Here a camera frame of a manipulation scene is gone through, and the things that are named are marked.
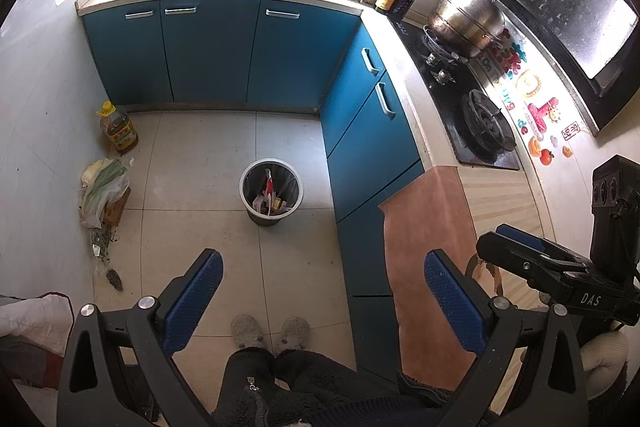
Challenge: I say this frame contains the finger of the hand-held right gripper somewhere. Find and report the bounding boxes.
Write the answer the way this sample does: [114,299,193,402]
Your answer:
[475,232,581,293]
[495,223,587,264]

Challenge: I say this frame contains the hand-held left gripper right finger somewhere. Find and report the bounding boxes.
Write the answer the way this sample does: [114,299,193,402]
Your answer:
[424,249,591,427]

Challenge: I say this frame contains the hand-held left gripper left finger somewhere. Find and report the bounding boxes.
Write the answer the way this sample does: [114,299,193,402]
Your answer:
[57,248,224,427]

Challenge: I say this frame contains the grey trash bin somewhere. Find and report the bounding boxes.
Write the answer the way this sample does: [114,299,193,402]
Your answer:
[239,159,305,228]

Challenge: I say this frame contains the red snack bag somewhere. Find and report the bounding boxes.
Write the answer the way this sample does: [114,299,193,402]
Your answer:
[262,167,278,212]

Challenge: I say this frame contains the person's right hand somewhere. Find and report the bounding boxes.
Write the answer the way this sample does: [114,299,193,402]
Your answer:
[580,332,631,388]

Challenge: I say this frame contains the striped tablecloth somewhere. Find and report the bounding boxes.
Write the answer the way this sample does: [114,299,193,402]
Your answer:
[377,164,566,408]

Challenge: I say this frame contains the grey fuzzy slipper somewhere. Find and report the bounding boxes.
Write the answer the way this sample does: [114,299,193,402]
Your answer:
[274,317,311,353]
[230,314,266,350]

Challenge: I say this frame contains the person's left leg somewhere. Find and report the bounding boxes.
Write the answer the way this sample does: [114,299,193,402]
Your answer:
[212,347,276,427]

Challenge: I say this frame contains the person's leg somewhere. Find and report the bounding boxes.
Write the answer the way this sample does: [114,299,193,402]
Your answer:
[212,347,276,427]
[272,349,456,427]

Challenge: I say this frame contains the green vegetable scraps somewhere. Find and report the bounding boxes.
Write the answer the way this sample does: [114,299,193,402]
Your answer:
[89,227,121,265]

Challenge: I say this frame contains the bag of green vegetables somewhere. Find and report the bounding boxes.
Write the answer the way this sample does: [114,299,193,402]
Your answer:
[79,158,132,229]

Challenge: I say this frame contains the person's right leg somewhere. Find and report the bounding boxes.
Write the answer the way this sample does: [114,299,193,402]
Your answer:
[272,349,456,427]

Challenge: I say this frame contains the black gas stove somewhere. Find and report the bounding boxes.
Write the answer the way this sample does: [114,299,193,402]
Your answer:
[390,19,522,172]

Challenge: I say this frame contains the white quilted cloth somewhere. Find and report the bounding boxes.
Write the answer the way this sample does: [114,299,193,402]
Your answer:
[0,292,76,358]

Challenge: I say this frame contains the blue stove cabinet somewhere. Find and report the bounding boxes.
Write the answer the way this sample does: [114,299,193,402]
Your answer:
[320,24,426,378]

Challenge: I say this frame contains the yellow cooking oil bottle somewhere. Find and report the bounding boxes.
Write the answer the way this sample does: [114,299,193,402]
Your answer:
[97,101,139,154]

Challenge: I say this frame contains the steel pot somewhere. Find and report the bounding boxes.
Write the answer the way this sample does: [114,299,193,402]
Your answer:
[424,0,507,60]

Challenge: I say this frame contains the blue sink cabinet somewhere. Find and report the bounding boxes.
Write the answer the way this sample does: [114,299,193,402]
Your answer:
[80,0,363,112]

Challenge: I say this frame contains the colourful wall stickers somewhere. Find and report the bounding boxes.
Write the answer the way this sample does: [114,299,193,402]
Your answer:
[480,27,583,168]

